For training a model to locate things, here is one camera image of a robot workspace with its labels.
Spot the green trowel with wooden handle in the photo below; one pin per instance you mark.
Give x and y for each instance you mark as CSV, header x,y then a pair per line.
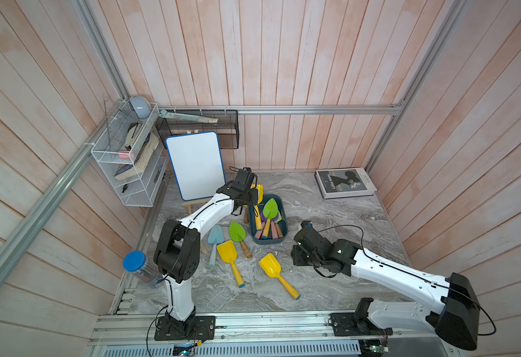
x,y
238,234

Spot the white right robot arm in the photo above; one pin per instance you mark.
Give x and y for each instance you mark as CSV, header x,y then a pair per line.
x,y
445,306

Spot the blue lid pen jar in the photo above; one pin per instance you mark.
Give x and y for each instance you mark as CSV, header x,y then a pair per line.
x,y
138,265

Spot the green trowel with yellow handle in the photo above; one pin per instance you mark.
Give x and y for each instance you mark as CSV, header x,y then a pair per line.
x,y
270,211

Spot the black and white book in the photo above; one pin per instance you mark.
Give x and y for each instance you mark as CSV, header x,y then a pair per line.
x,y
344,183

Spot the purple shovel with pink handle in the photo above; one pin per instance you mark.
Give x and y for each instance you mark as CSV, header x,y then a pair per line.
x,y
274,230

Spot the white wire mesh shelf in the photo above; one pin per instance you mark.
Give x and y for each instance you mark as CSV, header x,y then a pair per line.
x,y
131,155

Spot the light green shovel wooden handle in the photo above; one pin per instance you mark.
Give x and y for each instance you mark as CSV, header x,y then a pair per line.
x,y
278,220

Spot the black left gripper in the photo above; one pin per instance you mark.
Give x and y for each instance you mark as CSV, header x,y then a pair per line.
x,y
254,200

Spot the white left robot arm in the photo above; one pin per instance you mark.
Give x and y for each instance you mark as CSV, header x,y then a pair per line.
x,y
177,251

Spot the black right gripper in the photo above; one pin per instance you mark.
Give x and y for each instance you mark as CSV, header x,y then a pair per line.
x,y
295,256

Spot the blue framed whiteboard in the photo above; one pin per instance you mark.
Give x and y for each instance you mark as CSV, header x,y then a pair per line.
x,y
197,163

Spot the black wire basket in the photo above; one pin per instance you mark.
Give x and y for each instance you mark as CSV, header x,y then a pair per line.
x,y
224,122

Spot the yellow plastic scoop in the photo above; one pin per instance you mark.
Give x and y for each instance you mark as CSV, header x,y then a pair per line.
x,y
228,254
272,268
257,213

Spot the grey blue trowel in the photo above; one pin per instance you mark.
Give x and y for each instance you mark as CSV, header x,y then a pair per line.
x,y
215,238

